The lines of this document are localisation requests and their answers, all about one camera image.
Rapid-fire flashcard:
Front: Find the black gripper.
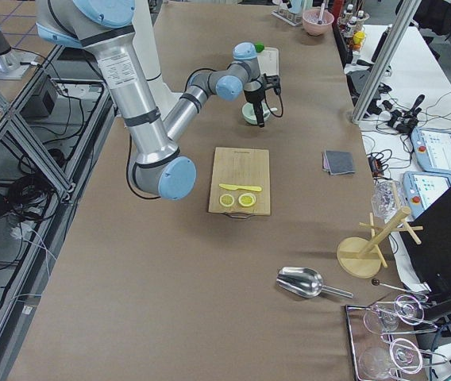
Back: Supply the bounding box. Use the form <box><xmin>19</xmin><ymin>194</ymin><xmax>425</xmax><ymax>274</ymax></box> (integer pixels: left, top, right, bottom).
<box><xmin>243</xmin><ymin>81</ymin><xmax>265</xmax><ymax>128</ymax></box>

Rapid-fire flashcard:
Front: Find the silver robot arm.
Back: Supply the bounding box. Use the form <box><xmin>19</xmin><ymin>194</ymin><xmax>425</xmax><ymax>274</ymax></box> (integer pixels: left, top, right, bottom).
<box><xmin>36</xmin><ymin>1</ymin><xmax>267</xmax><ymax>200</ymax></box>

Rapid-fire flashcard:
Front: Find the green ceramic bowl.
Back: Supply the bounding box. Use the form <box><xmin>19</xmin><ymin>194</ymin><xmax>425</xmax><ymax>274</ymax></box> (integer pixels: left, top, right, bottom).
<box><xmin>241</xmin><ymin>102</ymin><xmax>271</xmax><ymax>125</ymax></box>

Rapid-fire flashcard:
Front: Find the pink bowl with ice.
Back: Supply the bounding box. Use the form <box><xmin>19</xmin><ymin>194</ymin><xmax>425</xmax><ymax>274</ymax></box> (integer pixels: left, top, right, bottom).
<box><xmin>302</xmin><ymin>8</ymin><xmax>334</xmax><ymax>37</ymax></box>

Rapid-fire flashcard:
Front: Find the beige rabbit tray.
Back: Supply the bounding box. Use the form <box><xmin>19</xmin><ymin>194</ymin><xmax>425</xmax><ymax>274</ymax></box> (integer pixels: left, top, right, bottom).
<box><xmin>257</xmin><ymin>47</ymin><xmax>279</xmax><ymax>75</ymax></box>

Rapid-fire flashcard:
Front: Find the bamboo cutting board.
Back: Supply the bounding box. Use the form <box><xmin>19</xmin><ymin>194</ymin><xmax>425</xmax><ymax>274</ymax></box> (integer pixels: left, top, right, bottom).
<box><xmin>208</xmin><ymin>147</ymin><xmax>271</xmax><ymax>216</ymax></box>

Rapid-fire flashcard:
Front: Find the green lime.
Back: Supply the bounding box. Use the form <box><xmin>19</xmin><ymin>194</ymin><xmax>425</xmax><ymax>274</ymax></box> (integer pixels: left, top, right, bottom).
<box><xmin>254</xmin><ymin>43</ymin><xmax>264</xmax><ymax>53</ymax></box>

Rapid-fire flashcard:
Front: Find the yellow plastic knife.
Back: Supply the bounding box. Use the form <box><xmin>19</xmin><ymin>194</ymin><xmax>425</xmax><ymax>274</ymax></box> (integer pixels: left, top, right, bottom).
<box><xmin>218</xmin><ymin>183</ymin><xmax>262</xmax><ymax>192</ymax></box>

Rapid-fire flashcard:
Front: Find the lemon slice upper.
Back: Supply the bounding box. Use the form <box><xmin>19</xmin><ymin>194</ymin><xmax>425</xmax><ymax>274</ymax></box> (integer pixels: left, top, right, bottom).
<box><xmin>237</xmin><ymin>192</ymin><xmax>256</xmax><ymax>208</ymax></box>

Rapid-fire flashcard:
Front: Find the lemon slice stack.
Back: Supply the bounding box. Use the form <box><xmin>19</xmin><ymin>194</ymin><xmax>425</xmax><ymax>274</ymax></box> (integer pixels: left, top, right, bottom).
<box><xmin>219</xmin><ymin>193</ymin><xmax>235</xmax><ymax>208</ymax></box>

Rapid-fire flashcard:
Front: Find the grey folded cloth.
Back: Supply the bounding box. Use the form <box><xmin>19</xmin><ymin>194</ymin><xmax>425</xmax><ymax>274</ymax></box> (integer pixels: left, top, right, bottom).
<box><xmin>322</xmin><ymin>150</ymin><xmax>355</xmax><ymax>175</ymax></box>

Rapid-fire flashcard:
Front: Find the clear plastic container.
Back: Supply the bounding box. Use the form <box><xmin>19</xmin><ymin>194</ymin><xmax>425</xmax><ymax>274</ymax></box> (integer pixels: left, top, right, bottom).
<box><xmin>372</xmin><ymin>180</ymin><xmax>406</xmax><ymax>220</ymax></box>

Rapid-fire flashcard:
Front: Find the metal scoop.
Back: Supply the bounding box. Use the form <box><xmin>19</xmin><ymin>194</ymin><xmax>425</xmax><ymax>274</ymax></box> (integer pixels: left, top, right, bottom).
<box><xmin>276</xmin><ymin>267</ymin><xmax>354</xmax><ymax>298</ymax></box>

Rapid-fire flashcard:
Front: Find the wooden mug tree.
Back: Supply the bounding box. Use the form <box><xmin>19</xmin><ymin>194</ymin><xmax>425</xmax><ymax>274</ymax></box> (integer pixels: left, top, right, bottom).
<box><xmin>337</xmin><ymin>206</ymin><xmax>424</xmax><ymax>279</ymax></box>

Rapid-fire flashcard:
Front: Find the near teach pendant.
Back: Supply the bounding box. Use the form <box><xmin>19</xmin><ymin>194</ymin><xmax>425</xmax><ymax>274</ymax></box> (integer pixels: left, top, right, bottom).
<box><xmin>403</xmin><ymin>171</ymin><xmax>451</xmax><ymax>217</ymax></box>

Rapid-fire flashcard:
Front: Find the teach pendant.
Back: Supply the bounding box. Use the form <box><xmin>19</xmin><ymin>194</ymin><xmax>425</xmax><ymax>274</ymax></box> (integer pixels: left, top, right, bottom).
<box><xmin>411</xmin><ymin>127</ymin><xmax>451</xmax><ymax>175</ymax></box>
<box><xmin>403</xmin><ymin>171</ymin><xmax>451</xmax><ymax>217</ymax></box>

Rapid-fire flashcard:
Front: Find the far teach pendant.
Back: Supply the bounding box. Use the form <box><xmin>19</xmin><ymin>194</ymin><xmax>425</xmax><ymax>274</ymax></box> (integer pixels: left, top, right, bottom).
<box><xmin>411</xmin><ymin>127</ymin><xmax>451</xmax><ymax>175</ymax></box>

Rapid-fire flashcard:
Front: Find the black monitor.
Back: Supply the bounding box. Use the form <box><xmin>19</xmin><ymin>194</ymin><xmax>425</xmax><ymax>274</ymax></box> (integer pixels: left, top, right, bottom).
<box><xmin>400</xmin><ymin>187</ymin><xmax>451</xmax><ymax>295</ymax></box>

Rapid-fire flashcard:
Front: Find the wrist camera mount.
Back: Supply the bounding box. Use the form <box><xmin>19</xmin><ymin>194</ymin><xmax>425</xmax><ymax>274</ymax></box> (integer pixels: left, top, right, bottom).
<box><xmin>263</xmin><ymin>74</ymin><xmax>281</xmax><ymax>96</ymax></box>

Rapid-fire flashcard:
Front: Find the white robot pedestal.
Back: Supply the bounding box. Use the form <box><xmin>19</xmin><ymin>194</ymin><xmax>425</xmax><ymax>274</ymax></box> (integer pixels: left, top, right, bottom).
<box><xmin>132</xmin><ymin>0</ymin><xmax>182</xmax><ymax>119</ymax></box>

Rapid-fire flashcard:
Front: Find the aluminium frame post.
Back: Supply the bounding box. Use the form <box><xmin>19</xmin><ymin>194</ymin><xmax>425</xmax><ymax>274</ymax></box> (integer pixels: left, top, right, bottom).
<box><xmin>351</xmin><ymin>0</ymin><xmax>421</xmax><ymax>125</ymax></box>

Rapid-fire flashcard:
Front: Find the wire glass rack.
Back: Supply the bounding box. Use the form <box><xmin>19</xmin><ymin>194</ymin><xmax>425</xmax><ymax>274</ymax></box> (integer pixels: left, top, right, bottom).
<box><xmin>344</xmin><ymin>294</ymin><xmax>451</xmax><ymax>380</ymax></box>

